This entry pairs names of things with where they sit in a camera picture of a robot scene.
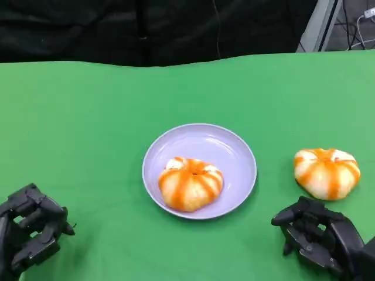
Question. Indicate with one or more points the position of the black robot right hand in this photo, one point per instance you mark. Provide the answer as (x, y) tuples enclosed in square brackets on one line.
[(342, 237)]

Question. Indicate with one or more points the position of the lilac plate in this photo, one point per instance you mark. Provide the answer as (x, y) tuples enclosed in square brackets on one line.
[(228, 152)]

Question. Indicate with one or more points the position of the white plug adapter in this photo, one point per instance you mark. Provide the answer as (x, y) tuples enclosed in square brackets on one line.
[(369, 13)]

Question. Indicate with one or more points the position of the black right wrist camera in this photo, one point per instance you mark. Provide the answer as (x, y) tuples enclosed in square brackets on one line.
[(369, 263)]

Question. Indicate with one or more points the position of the orange white toy bread roll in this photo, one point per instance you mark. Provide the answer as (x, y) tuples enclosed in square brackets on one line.
[(190, 187), (326, 175)]

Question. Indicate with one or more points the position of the green table cloth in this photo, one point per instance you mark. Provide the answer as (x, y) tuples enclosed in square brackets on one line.
[(88, 117)]

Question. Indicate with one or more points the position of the black backdrop curtain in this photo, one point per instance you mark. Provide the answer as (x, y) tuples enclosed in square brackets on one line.
[(117, 29)]

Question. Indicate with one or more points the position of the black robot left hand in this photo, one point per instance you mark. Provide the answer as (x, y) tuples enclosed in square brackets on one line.
[(32, 231)]

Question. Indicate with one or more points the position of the grey metal frame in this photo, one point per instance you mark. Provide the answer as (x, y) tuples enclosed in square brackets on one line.
[(319, 26)]

